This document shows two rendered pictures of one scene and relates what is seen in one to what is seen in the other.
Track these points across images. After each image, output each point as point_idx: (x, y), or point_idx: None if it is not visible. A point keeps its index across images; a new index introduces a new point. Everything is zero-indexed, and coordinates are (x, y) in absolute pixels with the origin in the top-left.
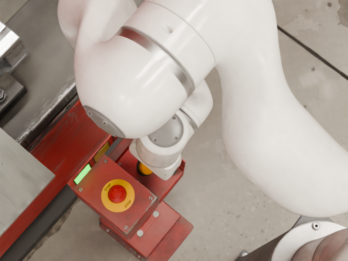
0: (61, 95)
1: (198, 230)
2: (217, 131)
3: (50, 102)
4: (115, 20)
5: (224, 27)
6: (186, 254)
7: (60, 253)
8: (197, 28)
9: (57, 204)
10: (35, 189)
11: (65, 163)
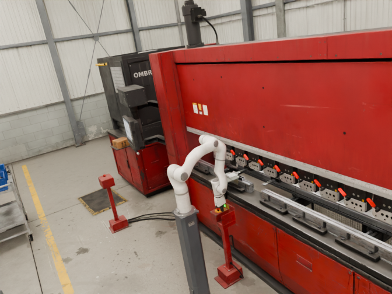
0: (239, 196)
1: (223, 290)
2: None
3: (238, 195)
4: None
5: (206, 139)
6: (217, 286)
7: None
8: (206, 137)
9: (240, 256)
10: None
11: (238, 227)
